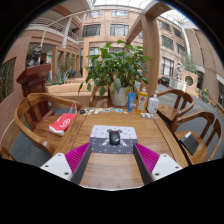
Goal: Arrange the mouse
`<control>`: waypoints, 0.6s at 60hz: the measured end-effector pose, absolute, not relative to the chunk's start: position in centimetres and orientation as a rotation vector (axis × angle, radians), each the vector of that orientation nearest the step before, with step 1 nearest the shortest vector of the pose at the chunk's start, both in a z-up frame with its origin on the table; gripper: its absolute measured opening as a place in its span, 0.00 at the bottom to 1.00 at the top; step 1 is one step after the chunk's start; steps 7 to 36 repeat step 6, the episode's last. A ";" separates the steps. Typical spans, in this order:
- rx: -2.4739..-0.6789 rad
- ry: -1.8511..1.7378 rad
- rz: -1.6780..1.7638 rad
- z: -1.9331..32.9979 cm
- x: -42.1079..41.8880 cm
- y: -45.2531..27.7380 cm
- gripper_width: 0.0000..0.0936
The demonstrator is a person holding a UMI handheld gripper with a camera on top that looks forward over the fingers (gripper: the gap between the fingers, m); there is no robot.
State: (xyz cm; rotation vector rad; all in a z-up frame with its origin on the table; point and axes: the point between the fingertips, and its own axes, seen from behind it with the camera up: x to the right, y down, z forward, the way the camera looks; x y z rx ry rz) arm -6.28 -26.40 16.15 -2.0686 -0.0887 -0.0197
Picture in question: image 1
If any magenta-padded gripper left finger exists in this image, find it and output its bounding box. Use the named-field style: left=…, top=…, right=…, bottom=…
left=39, top=142, right=93, bottom=185

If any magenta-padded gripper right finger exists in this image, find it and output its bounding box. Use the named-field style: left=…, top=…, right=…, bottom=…
left=132, top=142, right=184, bottom=186

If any black computer mouse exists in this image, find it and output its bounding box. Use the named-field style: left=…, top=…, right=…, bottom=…
left=108, top=130, right=121, bottom=146

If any grey bear print mouse pad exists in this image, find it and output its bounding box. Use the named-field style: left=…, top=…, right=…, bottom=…
left=88, top=124, right=139, bottom=155

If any black notebook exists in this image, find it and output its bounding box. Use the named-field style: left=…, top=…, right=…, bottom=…
left=179, top=131, right=200, bottom=156

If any wooden armchair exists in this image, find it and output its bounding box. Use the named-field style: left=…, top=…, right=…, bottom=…
left=88, top=84, right=113, bottom=108
left=154, top=87, right=195, bottom=126
left=13, top=92, right=83, bottom=156
left=169, top=110, right=223, bottom=166

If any red and white bag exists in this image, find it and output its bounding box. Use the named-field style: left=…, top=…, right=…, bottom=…
left=48, top=112, right=78, bottom=137

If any white pump bottle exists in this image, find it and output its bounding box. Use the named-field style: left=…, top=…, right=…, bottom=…
left=146, top=93, right=160, bottom=115

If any yellow dish soap bottle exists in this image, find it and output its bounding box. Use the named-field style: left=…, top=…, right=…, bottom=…
left=137, top=86, right=149, bottom=113

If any blue squeeze tube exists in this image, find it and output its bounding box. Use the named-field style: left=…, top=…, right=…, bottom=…
left=127, top=92, right=137, bottom=113

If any wooden planter bench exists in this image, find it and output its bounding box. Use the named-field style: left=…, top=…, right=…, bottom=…
left=46, top=81, right=93, bottom=98

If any yellow flower plant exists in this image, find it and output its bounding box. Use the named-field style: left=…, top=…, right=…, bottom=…
left=199, top=87, right=211, bottom=103

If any white stone statue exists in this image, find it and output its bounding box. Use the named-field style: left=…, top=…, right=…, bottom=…
left=175, top=61, right=186, bottom=81

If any green potted plant white pot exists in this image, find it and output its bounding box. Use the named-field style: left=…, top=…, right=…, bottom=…
left=78, top=39, right=153, bottom=108

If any dark bust sculpture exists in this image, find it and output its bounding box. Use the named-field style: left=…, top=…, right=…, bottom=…
left=27, top=46, right=43, bottom=68

